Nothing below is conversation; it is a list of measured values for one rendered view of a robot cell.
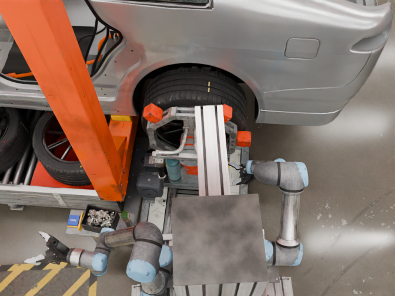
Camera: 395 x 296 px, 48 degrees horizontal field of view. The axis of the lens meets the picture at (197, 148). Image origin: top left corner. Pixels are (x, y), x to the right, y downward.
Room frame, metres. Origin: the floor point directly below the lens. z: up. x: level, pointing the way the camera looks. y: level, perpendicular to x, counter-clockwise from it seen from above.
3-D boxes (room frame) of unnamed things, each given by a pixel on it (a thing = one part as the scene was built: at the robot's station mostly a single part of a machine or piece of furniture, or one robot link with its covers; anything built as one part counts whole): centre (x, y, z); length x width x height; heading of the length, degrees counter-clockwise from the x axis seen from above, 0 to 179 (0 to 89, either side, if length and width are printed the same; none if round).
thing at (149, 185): (1.49, 0.33, 0.26); 0.42 x 0.18 x 0.35; 173
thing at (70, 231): (1.03, 0.66, 0.44); 0.43 x 0.17 x 0.03; 83
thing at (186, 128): (1.31, 0.14, 1.03); 0.19 x 0.18 x 0.11; 173
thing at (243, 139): (1.39, -0.29, 0.85); 0.09 x 0.08 x 0.07; 83
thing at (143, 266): (0.51, 0.24, 1.19); 0.15 x 0.12 x 0.55; 166
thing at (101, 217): (1.03, 0.64, 0.51); 0.20 x 0.14 x 0.13; 74
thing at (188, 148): (1.35, 0.04, 0.85); 0.21 x 0.14 x 0.14; 173
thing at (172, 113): (1.42, 0.03, 0.85); 0.54 x 0.07 x 0.54; 83
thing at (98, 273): (0.59, 0.49, 1.12); 0.11 x 0.08 x 0.11; 166
